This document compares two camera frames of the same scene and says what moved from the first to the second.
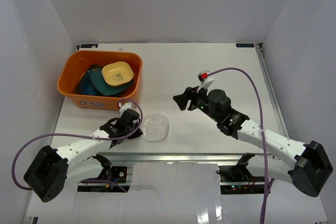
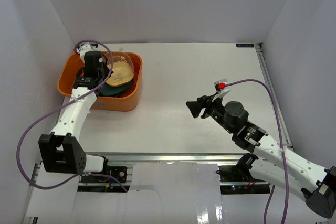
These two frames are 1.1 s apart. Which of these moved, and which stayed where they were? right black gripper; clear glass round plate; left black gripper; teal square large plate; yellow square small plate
Moved: clear glass round plate; right black gripper; left black gripper
Stayed: yellow square small plate; teal square large plate
